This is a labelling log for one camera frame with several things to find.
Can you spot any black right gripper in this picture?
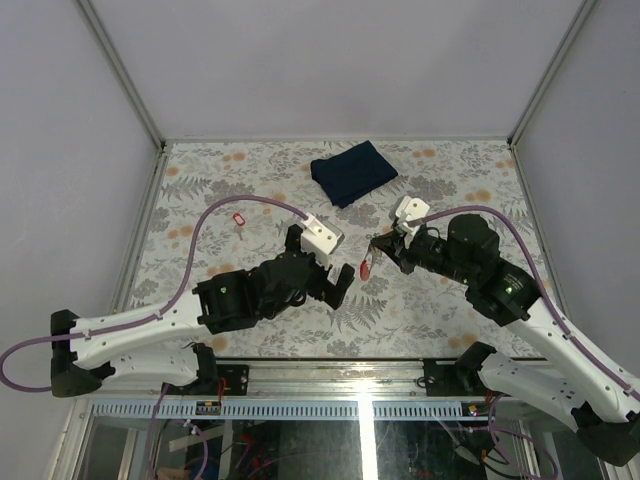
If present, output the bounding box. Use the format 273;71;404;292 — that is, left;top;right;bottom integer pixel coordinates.
371;223;475;286

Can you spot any steel key holder red handle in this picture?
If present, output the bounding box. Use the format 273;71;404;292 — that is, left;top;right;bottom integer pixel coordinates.
359;246;383;282

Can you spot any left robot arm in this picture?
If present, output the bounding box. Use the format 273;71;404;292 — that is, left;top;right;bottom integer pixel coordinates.
50;221;355;398

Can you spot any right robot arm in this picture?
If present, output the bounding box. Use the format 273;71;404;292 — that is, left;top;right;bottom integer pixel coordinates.
370;213;639;466

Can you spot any folded dark blue cloth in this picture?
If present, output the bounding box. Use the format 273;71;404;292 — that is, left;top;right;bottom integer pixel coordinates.
310;141;398;209

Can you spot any key with red tag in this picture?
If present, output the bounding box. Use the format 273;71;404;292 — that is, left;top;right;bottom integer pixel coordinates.
232;212;246;241

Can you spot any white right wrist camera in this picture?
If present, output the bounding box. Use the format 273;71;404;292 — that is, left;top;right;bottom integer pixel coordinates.
392;195;430;241

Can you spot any aluminium table edge rail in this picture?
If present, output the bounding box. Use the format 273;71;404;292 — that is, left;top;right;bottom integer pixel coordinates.
119;355;571;401

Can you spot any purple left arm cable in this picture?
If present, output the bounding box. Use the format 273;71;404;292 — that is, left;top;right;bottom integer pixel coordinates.
0;195;311;394

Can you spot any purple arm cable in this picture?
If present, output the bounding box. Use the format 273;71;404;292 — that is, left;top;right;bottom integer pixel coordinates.
422;205;640;396
0;195;311;394

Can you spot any perforated cable duct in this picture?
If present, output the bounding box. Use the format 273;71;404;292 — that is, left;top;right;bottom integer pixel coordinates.
92;399;488;421

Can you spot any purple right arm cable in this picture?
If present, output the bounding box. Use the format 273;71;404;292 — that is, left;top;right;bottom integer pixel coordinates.
422;205;640;396

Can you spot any right aluminium frame post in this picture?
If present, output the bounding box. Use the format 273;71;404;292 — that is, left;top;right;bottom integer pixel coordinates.
507;0;600;149

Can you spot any aluminium frame post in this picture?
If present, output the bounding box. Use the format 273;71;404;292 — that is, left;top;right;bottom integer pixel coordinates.
73;0;166;151
507;0;600;149

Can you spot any left aluminium frame post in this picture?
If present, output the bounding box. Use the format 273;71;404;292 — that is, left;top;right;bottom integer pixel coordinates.
73;0;166;151

